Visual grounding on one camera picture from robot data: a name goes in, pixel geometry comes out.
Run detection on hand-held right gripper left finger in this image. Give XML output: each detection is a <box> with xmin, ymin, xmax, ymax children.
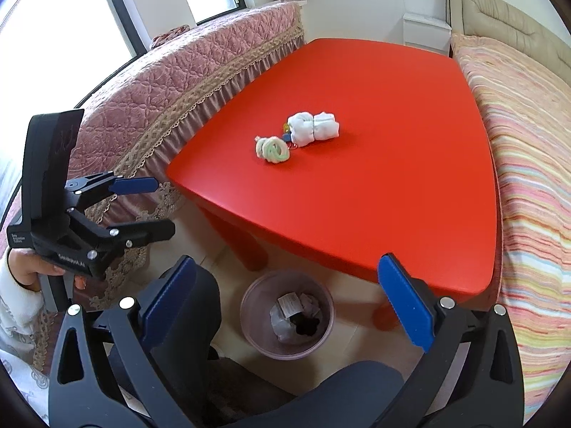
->
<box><xmin>47</xmin><ymin>255</ymin><xmax>197</xmax><ymax>428</ymax></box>

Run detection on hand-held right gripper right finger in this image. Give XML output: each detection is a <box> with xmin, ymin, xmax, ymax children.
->
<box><xmin>370</xmin><ymin>253</ymin><xmax>525</xmax><ymax>428</ymax></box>

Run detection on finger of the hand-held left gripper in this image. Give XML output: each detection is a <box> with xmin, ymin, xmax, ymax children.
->
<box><xmin>69</xmin><ymin>209</ymin><xmax>176</xmax><ymax>274</ymax></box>
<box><xmin>66</xmin><ymin>173</ymin><xmax>159</xmax><ymax>217</ymax></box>

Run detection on translucent pink waste bin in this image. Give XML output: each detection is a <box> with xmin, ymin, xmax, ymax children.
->
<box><xmin>240</xmin><ymin>271</ymin><xmax>335</xmax><ymax>362</ymax></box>

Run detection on person's left forearm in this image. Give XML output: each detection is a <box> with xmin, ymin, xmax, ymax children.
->
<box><xmin>0</xmin><ymin>256</ymin><xmax>52</xmax><ymax>415</ymax></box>

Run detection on person's left hand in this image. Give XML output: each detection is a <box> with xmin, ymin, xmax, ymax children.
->
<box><xmin>6</xmin><ymin>247</ymin><xmax>69</xmax><ymax>292</ymax></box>

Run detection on pink quilted bed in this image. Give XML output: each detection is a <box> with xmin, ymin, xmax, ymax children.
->
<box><xmin>11</xmin><ymin>0</ymin><xmax>308</xmax><ymax>373</ymax></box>

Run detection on clear plastic bag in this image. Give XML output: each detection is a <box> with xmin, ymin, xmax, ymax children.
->
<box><xmin>268</xmin><ymin>307</ymin><xmax>304</xmax><ymax>344</ymax></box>

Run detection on person's right leg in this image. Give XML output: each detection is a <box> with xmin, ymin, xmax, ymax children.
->
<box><xmin>214</xmin><ymin>361</ymin><xmax>404</xmax><ymax>428</ymax></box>

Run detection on large bright window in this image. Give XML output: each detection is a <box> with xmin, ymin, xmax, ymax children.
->
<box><xmin>0</xmin><ymin>0</ymin><xmax>150</xmax><ymax>197</ymax></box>

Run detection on red table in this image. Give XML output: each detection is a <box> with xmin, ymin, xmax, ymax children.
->
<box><xmin>166</xmin><ymin>38</ymin><xmax>500</xmax><ymax>333</ymax></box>

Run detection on green and white sock roll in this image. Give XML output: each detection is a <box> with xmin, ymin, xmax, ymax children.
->
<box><xmin>254</xmin><ymin>134</ymin><xmax>293</xmax><ymax>165</ymax></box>

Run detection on pink pillow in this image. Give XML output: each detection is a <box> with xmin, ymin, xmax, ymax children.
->
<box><xmin>149</xmin><ymin>24</ymin><xmax>190</xmax><ymax>49</ymax></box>

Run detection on striped bed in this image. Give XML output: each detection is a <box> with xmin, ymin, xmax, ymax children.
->
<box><xmin>450</xmin><ymin>31</ymin><xmax>571</xmax><ymax>424</ymax></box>

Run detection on white rolled socks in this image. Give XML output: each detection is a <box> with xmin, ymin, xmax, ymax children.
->
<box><xmin>287</xmin><ymin>111</ymin><xmax>340</xmax><ymax>148</ymax></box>

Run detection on white nightstand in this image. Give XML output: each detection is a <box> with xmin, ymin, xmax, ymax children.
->
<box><xmin>403</xmin><ymin>12</ymin><xmax>451</xmax><ymax>56</ymax></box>

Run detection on beige padded headboard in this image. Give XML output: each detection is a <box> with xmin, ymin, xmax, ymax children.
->
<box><xmin>446</xmin><ymin>0</ymin><xmax>571</xmax><ymax>85</ymax></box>

